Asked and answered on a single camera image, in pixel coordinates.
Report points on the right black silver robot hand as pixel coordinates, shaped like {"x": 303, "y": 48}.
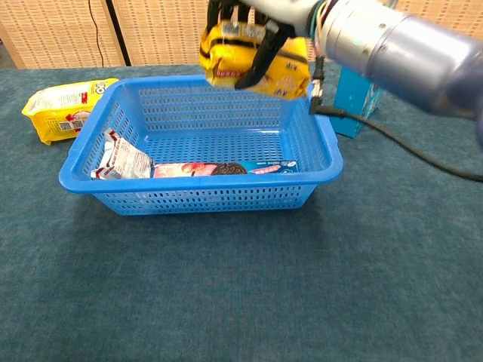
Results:
{"x": 287, "y": 15}

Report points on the yellow black snack packet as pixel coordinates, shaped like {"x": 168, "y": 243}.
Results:
{"x": 226, "y": 60}

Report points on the blue carton box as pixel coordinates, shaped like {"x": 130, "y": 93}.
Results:
{"x": 351, "y": 109}

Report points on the pink blue cookie pack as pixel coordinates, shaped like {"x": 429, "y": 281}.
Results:
{"x": 188, "y": 170}

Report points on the yellow red Lipo snack bag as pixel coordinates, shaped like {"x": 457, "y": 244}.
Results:
{"x": 56, "y": 109}

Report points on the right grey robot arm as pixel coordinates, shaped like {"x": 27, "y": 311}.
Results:
{"x": 396, "y": 49}

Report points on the blue plastic perforated basket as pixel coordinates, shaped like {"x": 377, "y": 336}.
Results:
{"x": 196, "y": 186}

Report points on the wide bamboo folding screen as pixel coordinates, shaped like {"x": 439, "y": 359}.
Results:
{"x": 162, "y": 34}

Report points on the black tripod stand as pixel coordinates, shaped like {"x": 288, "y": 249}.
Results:
{"x": 119, "y": 37}

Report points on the white red small snack packet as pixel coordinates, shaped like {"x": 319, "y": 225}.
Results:
{"x": 128, "y": 162}

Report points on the teal carpet table mat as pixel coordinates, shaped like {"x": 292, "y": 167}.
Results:
{"x": 226, "y": 283}

